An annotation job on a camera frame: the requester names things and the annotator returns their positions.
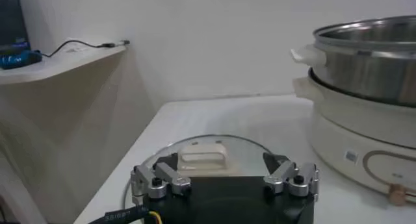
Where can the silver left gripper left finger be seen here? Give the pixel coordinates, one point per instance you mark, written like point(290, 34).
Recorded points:
point(169, 178)

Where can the blue computer mouse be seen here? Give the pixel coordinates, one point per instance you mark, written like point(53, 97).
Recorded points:
point(19, 59)

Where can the stainless steel steamer basket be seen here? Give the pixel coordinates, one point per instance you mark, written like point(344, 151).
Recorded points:
point(364, 72)

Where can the white side desk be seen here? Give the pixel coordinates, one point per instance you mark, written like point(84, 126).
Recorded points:
point(65, 92)

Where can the dark computer monitor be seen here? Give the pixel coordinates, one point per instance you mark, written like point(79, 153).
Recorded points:
point(11, 17)

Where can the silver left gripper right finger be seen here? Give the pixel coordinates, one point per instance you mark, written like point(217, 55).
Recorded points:
point(286, 176)

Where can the round glass pot lid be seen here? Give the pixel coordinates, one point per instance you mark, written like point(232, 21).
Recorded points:
point(203, 157)

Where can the cream electric cooker base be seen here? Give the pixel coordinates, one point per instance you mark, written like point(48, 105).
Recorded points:
point(344, 128)

